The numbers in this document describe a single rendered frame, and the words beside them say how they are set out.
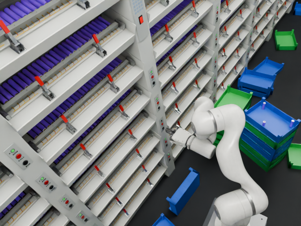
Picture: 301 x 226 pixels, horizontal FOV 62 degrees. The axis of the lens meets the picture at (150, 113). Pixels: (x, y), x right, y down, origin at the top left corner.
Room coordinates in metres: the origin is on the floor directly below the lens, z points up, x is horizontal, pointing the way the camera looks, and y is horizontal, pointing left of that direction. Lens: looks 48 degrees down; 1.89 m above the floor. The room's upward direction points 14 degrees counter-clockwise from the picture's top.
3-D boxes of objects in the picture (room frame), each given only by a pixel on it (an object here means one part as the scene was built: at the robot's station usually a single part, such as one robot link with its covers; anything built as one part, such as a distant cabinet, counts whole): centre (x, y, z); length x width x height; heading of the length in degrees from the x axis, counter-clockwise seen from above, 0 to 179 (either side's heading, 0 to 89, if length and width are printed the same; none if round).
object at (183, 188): (0.79, -0.10, 0.10); 0.30 x 0.08 x 0.20; 130
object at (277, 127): (0.99, -0.80, 0.44); 0.30 x 0.20 x 0.08; 23
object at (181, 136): (0.90, -0.16, 0.61); 0.11 x 0.10 x 0.07; 42
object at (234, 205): (0.38, -0.26, 0.69); 0.19 x 0.12 x 0.24; 96
